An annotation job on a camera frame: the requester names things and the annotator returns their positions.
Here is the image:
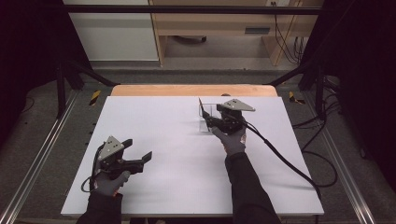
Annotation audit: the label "clear acrylic organizer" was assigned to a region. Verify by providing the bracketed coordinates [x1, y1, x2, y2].
[198, 103, 219, 133]

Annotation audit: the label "person's right hand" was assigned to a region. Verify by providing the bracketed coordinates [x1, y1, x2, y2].
[211, 125, 248, 157]

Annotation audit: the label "white cabinet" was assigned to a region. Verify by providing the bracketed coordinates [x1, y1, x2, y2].
[63, 0, 160, 63]

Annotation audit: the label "black horizontal frame bar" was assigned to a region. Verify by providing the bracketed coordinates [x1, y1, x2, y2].
[64, 5, 324, 16]

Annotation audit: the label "aluminium floor rail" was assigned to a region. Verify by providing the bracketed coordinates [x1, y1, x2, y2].
[302, 91, 378, 224]
[0, 89, 79, 224]

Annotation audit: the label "wooden table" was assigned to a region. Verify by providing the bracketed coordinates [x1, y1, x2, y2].
[110, 84, 278, 98]

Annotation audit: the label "black floor cable bundle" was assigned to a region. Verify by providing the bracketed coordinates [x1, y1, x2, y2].
[291, 76, 342, 152]

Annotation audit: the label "yellow clamp right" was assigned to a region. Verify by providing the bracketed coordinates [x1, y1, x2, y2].
[288, 91, 306, 105]

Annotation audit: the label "left hand-held gripper cable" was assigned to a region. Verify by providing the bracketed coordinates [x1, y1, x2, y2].
[80, 145, 105, 194]

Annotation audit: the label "black frame post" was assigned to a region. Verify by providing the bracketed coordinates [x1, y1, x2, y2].
[268, 60, 327, 119]
[55, 58, 121, 119]

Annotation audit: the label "person's left hand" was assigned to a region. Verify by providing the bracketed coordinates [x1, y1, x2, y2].
[93, 170, 132, 197]

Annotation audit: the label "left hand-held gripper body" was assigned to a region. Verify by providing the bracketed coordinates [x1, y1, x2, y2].
[92, 135, 146, 181]

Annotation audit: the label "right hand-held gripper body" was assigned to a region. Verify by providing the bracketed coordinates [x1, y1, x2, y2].
[206, 98, 257, 135]

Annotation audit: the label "hand-held gripper cable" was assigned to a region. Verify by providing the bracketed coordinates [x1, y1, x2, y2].
[241, 119, 339, 224]
[80, 145, 105, 194]

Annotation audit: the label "yellow clamp left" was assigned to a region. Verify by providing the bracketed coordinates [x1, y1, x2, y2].
[89, 90, 103, 106]

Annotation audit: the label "black curtain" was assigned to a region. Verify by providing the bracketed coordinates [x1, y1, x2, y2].
[0, 0, 94, 154]
[298, 0, 396, 191]

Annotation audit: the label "yellow clamp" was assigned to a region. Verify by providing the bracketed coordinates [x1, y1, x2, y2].
[288, 91, 306, 105]
[89, 90, 103, 106]

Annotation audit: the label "right hand-held gripper cable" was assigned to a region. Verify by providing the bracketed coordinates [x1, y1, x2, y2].
[241, 119, 339, 224]

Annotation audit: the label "light wooden desk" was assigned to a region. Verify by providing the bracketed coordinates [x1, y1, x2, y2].
[148, 0, 325, 67]

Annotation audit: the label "hanging black cables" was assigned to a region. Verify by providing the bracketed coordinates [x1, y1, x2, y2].
[270, 1, 308, 65]

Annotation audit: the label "white table board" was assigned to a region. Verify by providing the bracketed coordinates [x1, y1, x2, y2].
[60, 95, 325, 217]

